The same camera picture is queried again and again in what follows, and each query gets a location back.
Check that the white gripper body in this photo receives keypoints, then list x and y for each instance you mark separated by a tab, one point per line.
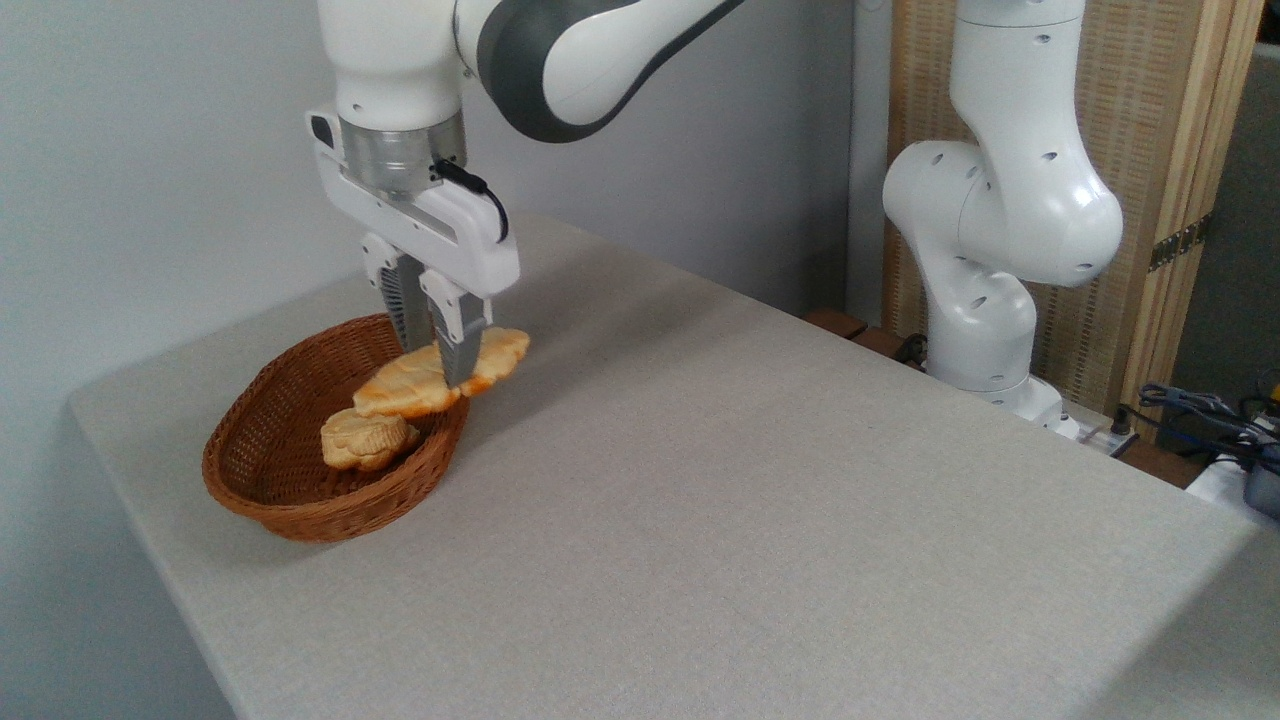
460	240

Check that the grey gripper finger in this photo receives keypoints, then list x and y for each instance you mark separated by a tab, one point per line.
460	340
412	315

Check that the long golden flaky bread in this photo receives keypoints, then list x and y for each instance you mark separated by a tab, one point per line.
405	390

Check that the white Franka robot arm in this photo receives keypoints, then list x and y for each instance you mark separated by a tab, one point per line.
1010	200

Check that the small round bread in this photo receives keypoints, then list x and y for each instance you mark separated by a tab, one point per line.
365	440

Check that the brown wicker basket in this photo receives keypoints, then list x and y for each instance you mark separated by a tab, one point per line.
270	480

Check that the white power strip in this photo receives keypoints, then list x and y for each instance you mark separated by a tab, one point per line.
1100	437

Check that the black power plug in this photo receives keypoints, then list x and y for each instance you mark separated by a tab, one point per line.
1122	420

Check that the wooden rattan folding screen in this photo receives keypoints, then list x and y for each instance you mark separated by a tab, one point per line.
1150	100

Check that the black metal screen hinge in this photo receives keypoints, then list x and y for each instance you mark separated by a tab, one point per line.
1178	245

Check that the white box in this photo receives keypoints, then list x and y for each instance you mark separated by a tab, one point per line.
1215	482

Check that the grey-blue device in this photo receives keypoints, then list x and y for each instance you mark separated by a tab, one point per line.
1265	485

